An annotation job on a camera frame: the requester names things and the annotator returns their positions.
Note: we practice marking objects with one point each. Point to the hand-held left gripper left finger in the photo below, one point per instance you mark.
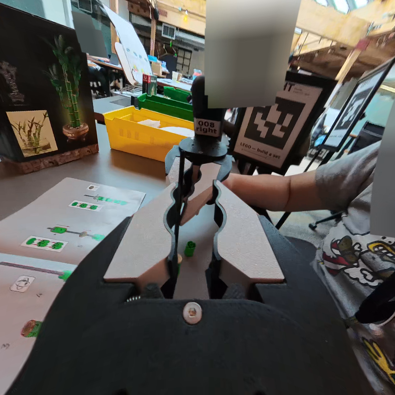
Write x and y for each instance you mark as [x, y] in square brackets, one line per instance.
[142, 243]

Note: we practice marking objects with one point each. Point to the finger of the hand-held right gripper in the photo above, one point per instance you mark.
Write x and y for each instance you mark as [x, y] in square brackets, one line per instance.
[203, 191]
[174, 171]

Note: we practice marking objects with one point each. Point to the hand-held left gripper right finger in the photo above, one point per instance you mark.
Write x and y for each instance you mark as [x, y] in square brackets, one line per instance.
[247, 243]

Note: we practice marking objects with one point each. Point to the thin black rod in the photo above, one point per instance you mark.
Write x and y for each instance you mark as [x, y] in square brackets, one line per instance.
[179, 216]

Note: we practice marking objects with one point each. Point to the grey desk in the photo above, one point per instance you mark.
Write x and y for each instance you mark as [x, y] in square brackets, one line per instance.
[139, 176]

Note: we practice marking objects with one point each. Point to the white plastic bag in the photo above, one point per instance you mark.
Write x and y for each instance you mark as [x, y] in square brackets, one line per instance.
[166, 128]

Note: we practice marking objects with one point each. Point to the yellow plastic bin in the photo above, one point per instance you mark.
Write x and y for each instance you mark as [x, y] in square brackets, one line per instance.
[139, 139]

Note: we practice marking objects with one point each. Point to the green plastic bin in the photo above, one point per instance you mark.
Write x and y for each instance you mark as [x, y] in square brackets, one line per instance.
[163, 108]
[176, 94]

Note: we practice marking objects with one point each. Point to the black white tag sign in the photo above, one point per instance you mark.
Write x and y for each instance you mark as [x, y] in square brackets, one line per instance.
[271, 123]
[355, 108]

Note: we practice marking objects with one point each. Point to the small red green box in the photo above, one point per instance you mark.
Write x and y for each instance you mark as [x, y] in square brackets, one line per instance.
[150, 84]

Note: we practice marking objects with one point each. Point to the instruction booklet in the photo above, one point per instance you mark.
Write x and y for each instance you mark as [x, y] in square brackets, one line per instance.
[46, 216]

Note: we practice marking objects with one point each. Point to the person in grey shirt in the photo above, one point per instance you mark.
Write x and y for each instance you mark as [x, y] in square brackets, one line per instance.
[345, 197]

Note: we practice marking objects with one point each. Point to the window air conditioner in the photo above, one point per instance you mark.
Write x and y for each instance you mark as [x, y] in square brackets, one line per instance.
[168, 31]

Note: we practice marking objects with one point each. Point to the white poster board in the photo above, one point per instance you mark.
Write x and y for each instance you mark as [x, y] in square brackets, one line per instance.
[132, 43]

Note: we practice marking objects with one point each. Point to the black bamboo plant set box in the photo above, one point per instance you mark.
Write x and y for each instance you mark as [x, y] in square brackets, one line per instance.
[40, 92]

